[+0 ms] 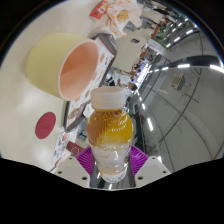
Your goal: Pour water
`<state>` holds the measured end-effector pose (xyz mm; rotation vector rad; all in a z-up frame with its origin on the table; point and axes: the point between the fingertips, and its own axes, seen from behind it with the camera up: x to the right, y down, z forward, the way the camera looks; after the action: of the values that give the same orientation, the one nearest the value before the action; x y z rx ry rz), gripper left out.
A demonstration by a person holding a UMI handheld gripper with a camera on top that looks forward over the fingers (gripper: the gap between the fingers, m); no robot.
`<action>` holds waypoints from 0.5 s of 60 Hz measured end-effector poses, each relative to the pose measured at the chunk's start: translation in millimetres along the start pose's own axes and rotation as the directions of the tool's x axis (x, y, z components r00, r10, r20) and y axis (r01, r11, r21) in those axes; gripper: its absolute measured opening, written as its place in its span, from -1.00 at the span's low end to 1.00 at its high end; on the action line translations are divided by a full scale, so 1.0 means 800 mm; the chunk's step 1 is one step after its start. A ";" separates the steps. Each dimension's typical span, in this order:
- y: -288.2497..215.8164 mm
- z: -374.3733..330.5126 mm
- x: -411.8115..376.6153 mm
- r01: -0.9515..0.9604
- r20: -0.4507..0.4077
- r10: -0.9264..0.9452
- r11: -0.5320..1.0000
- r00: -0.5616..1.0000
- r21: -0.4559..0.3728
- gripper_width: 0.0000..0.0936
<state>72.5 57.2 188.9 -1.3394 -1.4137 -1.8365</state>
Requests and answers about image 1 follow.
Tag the flat round red coaster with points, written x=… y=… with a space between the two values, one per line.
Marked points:
x=45 y=125

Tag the clear bottle with white cap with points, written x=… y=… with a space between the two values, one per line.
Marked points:
x=110 y=133

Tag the ceiling lights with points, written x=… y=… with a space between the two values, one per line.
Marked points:
x=183 y=66

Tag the ceiling air conditioner unit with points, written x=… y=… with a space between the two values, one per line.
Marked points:
x=176 y=81

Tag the colourful sticker leaflet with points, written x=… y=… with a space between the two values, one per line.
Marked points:
x=63 y=146

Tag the yellow cup with pink inside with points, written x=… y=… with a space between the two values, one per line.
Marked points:
x=43 y=63

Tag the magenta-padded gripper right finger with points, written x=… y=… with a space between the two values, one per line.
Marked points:
x=151 y=170

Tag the red sauce packet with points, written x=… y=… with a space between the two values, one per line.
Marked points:
x=99 y=10

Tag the crumpled food wrapper bag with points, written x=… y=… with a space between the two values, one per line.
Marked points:
x=121 y=15

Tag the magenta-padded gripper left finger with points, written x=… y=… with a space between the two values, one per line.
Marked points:
x=71 y=170

